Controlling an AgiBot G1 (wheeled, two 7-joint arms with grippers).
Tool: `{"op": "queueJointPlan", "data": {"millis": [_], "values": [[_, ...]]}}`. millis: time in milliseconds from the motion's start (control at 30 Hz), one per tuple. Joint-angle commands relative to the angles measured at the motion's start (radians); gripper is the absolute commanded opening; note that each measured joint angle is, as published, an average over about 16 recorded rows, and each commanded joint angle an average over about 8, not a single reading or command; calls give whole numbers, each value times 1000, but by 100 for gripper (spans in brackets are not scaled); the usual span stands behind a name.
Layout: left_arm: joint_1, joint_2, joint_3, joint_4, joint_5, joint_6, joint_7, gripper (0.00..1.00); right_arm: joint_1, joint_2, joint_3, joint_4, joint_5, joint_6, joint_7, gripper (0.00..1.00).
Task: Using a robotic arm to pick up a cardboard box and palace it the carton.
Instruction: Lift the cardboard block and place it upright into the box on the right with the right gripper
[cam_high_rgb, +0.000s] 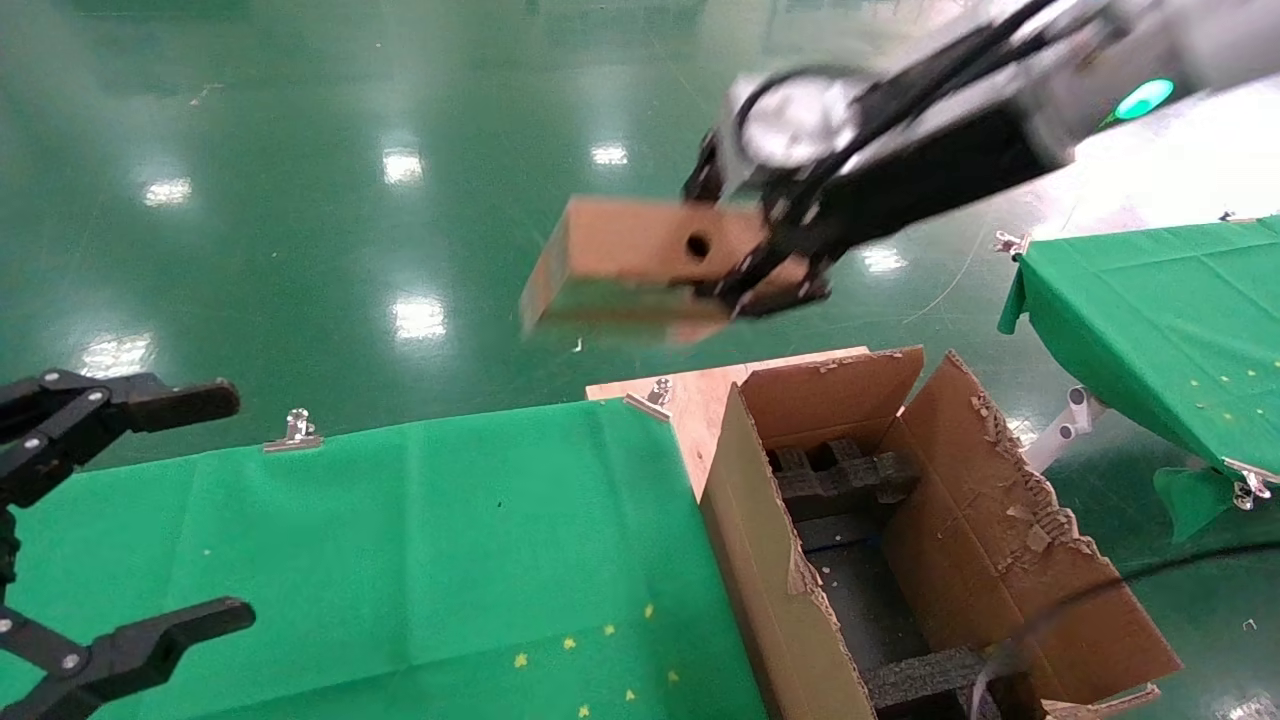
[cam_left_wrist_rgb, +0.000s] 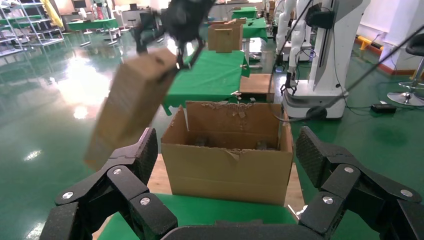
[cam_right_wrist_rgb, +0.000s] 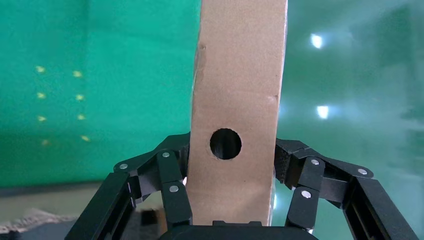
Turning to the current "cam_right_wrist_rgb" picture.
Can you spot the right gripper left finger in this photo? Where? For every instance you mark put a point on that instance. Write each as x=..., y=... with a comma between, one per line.
x=109, y=205

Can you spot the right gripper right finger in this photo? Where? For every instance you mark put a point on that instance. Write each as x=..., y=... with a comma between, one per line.
x=364, y=198

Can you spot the small brown cardboard box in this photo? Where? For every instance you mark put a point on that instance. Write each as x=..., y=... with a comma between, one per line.
x=238, y=82

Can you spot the green table cloth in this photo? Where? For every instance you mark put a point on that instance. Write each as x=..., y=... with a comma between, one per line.
x=116, y=99

